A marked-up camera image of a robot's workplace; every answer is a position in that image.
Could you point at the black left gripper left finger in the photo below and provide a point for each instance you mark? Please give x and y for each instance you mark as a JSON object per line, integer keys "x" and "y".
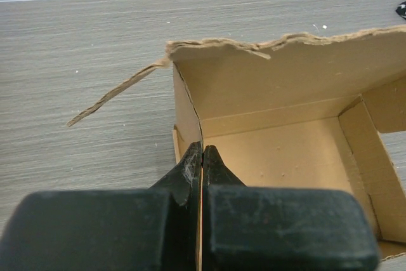
{"x": 182, "y": 229}

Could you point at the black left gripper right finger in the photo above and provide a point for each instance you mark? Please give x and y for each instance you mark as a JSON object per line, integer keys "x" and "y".
{"x": 214, "y": 171}

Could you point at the brown cardboard box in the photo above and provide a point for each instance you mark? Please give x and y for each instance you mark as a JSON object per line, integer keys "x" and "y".
{"x": 301, "y": 111}

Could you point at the striped black white cloth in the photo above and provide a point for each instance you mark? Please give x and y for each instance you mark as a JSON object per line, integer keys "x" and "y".
{"x": 401, "y": 10}

